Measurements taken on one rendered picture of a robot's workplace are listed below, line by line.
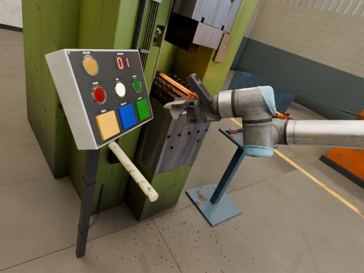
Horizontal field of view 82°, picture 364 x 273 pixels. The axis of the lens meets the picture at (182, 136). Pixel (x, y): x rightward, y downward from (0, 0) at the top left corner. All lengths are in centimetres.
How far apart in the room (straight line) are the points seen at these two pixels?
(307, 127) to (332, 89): 792
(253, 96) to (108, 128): 45
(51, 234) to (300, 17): 946
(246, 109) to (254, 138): 9
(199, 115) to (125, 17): 55
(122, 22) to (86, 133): 55
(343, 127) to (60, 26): 135
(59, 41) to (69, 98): 80
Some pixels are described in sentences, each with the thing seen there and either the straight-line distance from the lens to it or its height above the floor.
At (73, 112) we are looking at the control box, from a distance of 67.
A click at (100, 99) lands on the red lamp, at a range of 68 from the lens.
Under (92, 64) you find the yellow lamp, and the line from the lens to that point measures 69.
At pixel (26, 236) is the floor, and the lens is 166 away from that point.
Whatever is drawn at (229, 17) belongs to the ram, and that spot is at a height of 143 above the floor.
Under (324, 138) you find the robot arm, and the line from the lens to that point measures 77.
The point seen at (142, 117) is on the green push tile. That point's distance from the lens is 83.
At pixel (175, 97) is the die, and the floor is 98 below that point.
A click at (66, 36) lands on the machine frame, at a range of 144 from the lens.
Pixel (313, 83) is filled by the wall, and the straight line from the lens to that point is 890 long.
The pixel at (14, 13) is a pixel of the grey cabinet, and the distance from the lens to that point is 622.
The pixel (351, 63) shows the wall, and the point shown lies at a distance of 868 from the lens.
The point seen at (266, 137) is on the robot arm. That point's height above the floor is 113.
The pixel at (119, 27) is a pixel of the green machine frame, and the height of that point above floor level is 124.
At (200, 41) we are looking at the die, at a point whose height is 128.
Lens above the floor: 136
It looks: 28 degrees down
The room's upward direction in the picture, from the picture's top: 20 degrees clockwise
